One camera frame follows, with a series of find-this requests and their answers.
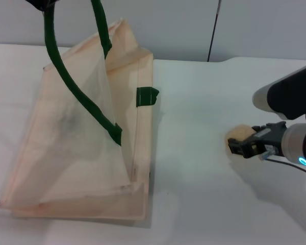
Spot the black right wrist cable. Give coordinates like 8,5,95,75
266,157,306,178

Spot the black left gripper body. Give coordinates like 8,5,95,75
25,0,61,12

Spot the silver right wrist cable plug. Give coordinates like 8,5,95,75
260,147,278,161

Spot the white handbag with green handle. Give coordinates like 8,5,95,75
0,0,161,222

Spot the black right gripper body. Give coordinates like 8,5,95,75
254,121,288,157

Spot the thin black cable on wall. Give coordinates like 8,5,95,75
207,0,222,62

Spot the round egg yolk pastry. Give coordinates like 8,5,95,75
224,124,256,155

